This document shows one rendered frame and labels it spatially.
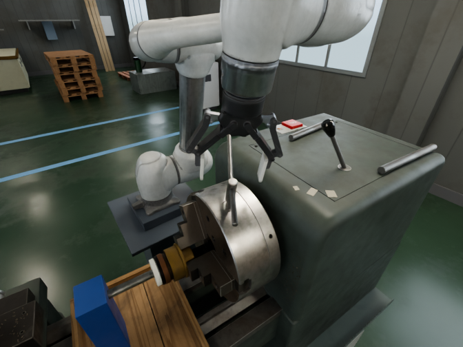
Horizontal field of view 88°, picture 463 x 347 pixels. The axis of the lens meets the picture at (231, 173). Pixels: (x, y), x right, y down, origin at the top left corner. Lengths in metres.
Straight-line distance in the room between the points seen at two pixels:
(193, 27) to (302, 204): 0.47
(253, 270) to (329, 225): 0.20
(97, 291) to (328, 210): 0.54
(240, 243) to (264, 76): 0.35
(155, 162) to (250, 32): 0.88
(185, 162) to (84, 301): 0.73
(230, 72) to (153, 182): 0.86
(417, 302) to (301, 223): 1.71
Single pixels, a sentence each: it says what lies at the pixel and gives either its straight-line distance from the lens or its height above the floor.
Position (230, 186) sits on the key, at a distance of 0.52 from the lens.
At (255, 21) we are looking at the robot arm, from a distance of 0.35.
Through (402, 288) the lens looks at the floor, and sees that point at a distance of 2.24.
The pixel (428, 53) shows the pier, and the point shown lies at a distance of 2.97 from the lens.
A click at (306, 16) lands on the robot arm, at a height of 1.62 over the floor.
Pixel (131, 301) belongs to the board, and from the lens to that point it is 0.89.
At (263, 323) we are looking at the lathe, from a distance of 0.84.
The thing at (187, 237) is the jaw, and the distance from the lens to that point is 0.65.
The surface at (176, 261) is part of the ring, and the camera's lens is 0.64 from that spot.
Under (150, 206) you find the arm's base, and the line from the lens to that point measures 1.27.
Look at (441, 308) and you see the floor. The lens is 2.29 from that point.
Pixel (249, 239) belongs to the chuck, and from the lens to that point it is 0.57.
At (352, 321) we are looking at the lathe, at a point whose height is 0.54.
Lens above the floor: 1.61
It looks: 33 degrees down
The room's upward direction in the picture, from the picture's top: straight up
